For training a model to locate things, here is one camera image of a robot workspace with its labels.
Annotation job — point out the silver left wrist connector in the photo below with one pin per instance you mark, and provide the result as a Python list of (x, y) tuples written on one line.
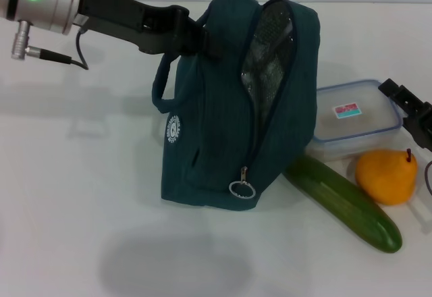
[(21, 37)]

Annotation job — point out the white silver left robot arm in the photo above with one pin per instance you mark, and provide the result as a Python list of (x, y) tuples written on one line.
[(50, 3)]

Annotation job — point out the dark teal insulated lunch bag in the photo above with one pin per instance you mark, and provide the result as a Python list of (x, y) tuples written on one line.
[(219, 135)]

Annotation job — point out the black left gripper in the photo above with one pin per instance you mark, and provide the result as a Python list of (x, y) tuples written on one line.
[(128, 20)]

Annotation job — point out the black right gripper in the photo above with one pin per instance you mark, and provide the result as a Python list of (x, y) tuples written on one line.
[(423, 128)]

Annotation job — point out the green cucumber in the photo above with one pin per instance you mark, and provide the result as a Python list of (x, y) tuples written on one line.
[(344, 202)]

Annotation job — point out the clear plastic container blue lid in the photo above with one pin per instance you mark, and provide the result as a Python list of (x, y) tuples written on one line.
[(368, 121)]

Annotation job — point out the orange yellow pear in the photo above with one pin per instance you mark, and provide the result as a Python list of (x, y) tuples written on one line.
[(384, 179)]

